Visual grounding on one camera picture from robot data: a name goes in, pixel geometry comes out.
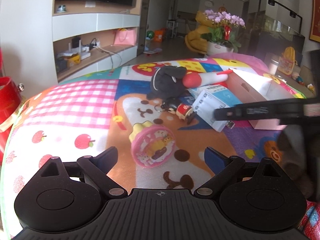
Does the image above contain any pink cardboard box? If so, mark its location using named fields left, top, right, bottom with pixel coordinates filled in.
left=224, top=68, right=301, bottom=131

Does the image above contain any pink round toy fan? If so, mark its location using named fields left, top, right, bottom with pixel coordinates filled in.
left=129, top=121, right=176, bottom=168

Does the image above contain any white blue medicine box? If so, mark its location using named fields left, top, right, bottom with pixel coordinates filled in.
left=188, top=85, right=242, bottom=132

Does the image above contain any red cap figurine keychain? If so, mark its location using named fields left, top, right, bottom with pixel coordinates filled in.
left=160, top=98, right=197, bottom=125

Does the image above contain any white red toy bat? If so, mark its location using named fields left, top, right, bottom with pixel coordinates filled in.
left=182, top=69, right=233, bottom=88

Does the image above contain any black plush toy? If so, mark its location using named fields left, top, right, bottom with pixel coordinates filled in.
left=146, top=66, right=187, bottom=100

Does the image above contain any beige sofa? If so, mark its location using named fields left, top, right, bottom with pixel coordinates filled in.
left=276, top=65, right=317, bottom=98

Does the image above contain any yellow kids backpack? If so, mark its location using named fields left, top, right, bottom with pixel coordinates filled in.
left=278, top=47, right=297, bottom=76

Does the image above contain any white thermos cup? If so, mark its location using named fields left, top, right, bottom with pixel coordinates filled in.
left=268, top=58, right=279, bottom=75

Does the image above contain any glass fish tank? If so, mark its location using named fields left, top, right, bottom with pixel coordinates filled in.
left=246, top=0, right=305, bottom=63

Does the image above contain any red gift box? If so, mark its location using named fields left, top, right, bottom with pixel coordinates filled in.
left=1, top=76, right=22, bottom=163

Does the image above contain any purple orchid flower pot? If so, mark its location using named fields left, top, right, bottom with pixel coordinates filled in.
left=200, top=10, right=245, bottom=53

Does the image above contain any colourful cartoon play mat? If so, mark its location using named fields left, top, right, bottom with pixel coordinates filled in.
left=0, top=56, right=320, bottom=240

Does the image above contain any yellow plush bear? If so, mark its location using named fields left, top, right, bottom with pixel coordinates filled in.
left=184, top=11, right=213, bottom=55

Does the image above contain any white wifi router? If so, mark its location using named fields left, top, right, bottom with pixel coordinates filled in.
left=57, top=36, right=93, bottom=61

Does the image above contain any orange storage box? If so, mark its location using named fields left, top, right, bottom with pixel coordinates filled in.
left=154, top=28, right=166, bottom=43

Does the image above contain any pink gift bag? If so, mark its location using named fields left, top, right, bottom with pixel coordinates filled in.
left=114, top=28, right=137, bottom=46

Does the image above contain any green watermelon ball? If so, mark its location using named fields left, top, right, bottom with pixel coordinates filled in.
left=146, top=30, right=155, bottom=40

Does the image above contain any red framed wall picture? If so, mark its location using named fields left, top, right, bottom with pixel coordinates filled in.
left=309, top=0, right=320, bottom=42

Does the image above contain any white wall shelf unit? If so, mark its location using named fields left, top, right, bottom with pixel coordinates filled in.
left=1, top=0, right=142, bottom=98

